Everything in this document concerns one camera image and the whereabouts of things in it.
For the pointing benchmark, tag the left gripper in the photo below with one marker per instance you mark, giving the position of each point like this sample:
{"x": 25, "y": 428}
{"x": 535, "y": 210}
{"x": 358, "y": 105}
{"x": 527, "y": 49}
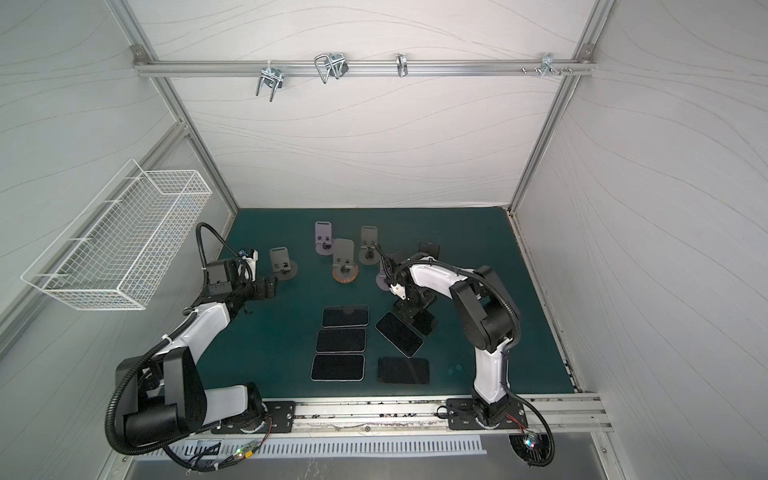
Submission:
{"x": 264, "y": 291}

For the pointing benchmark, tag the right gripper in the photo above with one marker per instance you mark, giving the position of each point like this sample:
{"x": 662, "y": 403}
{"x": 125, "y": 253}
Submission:
{"x": 411, "y": 302}

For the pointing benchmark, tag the dark phone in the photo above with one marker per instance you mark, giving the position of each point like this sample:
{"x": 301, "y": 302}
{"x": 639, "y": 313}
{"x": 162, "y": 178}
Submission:
{"x": 424, "y": 322}

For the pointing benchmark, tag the silver-edged phone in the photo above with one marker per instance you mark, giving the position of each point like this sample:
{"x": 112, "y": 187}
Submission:
{"x": 399, "y": 334}

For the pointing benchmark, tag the black phone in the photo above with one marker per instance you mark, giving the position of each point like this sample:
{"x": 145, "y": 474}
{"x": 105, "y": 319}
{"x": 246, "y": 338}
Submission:
{"x": 403, "y": 371}

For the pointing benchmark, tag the pink-edged phone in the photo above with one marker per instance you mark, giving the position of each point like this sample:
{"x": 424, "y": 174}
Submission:
{"x": 342, "y": 340}

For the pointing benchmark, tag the white-edged phone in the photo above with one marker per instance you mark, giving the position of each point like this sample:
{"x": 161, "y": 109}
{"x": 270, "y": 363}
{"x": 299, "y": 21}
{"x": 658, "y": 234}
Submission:
{"x": 338, "y": 368}

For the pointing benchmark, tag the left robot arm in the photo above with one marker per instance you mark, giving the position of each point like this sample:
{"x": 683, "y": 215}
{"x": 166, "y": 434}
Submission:
{"x": 159, "y": 397}

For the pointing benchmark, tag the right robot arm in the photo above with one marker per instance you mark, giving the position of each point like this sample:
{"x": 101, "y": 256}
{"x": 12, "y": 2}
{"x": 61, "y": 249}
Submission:
{"x": 488, "y": 317}

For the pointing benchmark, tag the grey phone stand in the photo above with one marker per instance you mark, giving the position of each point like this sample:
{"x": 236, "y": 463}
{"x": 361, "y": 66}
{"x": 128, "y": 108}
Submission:
{"x": 283, "y": 267}

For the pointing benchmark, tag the purple phone stand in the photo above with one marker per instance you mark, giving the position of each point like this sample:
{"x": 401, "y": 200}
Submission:
{"x": 381, "y": 281}

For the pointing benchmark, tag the black folding phone stand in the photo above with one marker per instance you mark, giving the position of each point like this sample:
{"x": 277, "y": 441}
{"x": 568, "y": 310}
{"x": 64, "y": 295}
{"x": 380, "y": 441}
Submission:
{"x": 429, "y": 249}

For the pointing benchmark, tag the grey round stand back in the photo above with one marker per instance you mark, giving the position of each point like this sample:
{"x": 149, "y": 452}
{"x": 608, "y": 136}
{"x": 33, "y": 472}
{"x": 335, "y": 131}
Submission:
{"x": 368, "y": 253}

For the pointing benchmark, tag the wooden base phone stand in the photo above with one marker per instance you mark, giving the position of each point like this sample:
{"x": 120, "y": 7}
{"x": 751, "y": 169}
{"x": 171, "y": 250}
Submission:
{"x": 344, "y": 268}

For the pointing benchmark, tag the metal U-bolt clamp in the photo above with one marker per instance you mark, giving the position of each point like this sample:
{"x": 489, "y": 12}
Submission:
{"x": 271, "y": 79}

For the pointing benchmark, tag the metal hook clamp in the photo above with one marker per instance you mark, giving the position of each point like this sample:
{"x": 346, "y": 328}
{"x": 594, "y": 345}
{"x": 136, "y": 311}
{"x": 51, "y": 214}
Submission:
{"x": 331, "y": 65}

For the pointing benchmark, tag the aluminium crossbar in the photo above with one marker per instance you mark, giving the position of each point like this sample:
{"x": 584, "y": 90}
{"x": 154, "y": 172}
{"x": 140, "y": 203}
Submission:
{"x": 357, "y": 68}

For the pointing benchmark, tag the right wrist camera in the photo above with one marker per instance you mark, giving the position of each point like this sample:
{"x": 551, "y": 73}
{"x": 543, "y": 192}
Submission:
{"x": 400, "y": 289}

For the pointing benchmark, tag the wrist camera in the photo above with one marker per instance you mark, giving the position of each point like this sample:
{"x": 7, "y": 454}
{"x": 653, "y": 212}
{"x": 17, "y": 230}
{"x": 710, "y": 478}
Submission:
{"x": 250, "y": 259}
{"x": 400, "y": 289}

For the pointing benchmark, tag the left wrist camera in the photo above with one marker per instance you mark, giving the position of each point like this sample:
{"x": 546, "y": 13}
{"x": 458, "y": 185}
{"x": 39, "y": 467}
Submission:
{"x": 250, "y": 259}

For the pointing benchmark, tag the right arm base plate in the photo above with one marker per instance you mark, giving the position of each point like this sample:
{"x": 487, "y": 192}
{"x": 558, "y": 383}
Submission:
{"x": 464, "y": 414}

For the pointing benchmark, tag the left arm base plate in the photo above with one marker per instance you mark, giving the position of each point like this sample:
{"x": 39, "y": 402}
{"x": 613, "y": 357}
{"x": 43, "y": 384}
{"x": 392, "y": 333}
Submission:
{"x": 278, "y": 418}

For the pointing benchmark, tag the white wire basket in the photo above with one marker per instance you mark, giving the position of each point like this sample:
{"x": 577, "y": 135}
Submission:
{"x": 114, "y": 254}

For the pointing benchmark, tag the white slotted cable duct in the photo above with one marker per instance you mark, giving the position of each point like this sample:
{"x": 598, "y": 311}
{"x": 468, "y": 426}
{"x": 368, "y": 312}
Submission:
{"x": 289, "y": 447}

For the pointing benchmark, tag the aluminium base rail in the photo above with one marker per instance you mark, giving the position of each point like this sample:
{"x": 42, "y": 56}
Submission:
{"x": 415, "y": 415}

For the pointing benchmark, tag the small metal ring clamp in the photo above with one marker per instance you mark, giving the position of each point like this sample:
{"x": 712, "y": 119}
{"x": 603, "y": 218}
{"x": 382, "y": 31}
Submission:
{"x": 401, "y": 65}

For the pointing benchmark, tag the metal bracket clamp right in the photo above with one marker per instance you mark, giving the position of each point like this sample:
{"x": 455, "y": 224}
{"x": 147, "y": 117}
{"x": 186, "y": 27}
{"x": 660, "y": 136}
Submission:
{"x": 547, "y": 68}

